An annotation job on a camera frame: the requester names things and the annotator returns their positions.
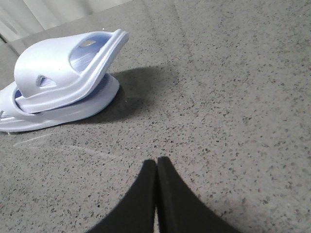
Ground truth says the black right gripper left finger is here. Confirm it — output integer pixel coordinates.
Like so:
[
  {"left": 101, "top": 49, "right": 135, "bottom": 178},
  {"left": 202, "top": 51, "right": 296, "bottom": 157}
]
[{"left": 88, "top": 160, "right": 156, "bottom": 233}]

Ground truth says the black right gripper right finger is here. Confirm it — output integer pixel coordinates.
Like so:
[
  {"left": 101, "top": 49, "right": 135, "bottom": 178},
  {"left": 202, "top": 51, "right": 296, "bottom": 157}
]
[{"left": 157, "top": 157, "right": 238, "bottom": 233}]

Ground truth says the light blue slipper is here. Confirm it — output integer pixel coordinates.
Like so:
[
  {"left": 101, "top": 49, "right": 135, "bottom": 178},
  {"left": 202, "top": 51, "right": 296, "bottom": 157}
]
[
  {"left": 14, "top": 29, "right": 129, "bottom": 113},
  {"left": 0, "top": 73, "right": 120, "bottom": 133}
]

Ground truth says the beige pleated curtain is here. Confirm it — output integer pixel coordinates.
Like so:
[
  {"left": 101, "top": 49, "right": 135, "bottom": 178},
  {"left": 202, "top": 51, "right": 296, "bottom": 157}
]
[{"left": 0, "top": 0, "right": 103, "bottom": 44}]

